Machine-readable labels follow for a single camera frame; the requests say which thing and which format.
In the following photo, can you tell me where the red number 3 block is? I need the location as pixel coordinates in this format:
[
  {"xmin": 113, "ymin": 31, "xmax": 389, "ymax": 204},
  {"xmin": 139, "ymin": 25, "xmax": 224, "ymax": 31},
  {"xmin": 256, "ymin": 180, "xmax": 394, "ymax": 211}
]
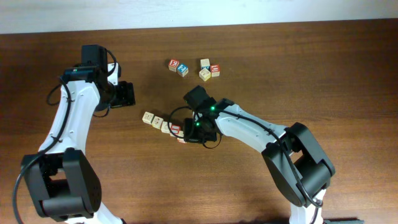
[{"xmin": 168, "ymin": 59, "xmax": 180, "ymax": 72}]

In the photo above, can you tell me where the cream picture block top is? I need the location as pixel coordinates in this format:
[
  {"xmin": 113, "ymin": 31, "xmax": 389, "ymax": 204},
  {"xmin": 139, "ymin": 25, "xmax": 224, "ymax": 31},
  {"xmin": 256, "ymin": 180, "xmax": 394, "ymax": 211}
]
[{"xmin": 200, "ymin": 58, "xmax": 210, "ymax": 70}]

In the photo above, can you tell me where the cream picture block middle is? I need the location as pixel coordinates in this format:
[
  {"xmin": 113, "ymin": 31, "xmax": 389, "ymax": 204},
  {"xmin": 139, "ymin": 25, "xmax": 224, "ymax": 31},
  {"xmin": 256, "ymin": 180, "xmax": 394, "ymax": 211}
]
[{"xmin": 198, "ymin": 68, "xmax": 211, "ymax": 82}]

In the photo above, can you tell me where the red letter U block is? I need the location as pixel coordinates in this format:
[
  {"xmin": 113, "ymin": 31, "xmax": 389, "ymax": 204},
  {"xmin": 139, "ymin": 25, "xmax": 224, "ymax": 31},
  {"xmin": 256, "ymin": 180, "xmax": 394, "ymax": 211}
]
[{"xmin": 210, "ymin": 64, "xmax": 221, "ymax": 77}]

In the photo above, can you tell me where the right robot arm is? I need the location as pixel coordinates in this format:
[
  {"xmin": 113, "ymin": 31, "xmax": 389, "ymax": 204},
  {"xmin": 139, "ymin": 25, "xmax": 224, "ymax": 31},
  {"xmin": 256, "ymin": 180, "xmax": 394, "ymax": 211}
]
[{"xmin": 183, "ymin": 86, "xmax": 336, "ymax": 223}]

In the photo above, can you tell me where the red number 1 block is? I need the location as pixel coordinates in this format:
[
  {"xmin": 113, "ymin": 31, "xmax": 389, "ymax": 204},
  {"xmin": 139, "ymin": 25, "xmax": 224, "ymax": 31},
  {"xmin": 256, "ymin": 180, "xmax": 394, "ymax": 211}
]
[{"xmin": 170, "ymin": 124, "xmax": 183, "ymax": 137}]

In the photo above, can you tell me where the cream picture block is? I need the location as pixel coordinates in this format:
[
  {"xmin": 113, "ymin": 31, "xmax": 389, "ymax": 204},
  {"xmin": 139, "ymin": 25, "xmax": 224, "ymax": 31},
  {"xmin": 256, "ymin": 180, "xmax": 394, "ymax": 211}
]
[
  {"xmin": 200, "ymin": 58, "xmax": 210, "ymax": 70},
  {"xmin": 198, "ymin": 68, "xmax": 211, "ymax": 82}
]

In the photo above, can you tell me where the blue number 2 block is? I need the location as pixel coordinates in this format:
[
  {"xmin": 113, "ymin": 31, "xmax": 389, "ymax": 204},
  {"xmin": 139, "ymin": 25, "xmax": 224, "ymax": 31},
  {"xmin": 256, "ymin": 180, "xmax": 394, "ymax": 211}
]
[{"xmin": 177, "ymin": 63, "xmax": 189, "ymax": 77}]

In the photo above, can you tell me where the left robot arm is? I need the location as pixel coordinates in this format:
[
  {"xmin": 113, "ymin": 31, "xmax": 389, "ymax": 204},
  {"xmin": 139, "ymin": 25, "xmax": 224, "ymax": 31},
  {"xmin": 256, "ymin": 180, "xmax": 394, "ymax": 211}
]
[{"xmin": 12, "ymin": 45, "xmax": 136, "ymax": 223}]

